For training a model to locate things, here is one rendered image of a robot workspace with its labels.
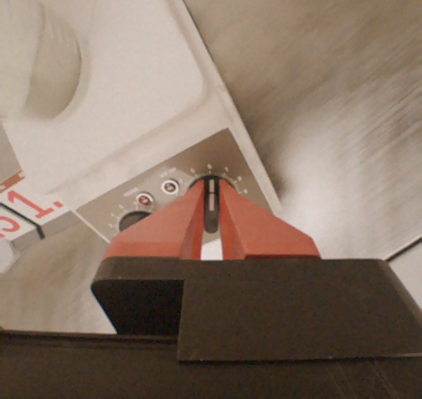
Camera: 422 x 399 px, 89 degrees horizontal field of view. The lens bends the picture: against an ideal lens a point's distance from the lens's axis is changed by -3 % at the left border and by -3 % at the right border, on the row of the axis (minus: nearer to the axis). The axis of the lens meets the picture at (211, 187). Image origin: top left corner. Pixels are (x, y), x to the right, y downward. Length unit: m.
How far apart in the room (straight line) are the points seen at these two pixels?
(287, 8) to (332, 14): 0.03
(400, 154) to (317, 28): 0.11
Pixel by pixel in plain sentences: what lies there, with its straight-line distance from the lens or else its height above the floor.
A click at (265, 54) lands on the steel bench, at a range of 0.20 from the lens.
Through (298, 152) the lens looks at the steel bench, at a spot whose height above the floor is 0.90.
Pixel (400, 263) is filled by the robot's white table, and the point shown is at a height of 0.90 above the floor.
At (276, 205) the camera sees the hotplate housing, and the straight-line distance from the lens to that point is 0.16.
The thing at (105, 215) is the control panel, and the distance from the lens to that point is 0.17.
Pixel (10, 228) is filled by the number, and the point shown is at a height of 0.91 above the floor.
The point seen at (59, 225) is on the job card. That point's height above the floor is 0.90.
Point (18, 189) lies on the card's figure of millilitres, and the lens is 0.27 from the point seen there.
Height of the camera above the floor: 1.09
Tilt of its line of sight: 75 degrees down
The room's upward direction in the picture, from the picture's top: 117 degrees counter-clockwise
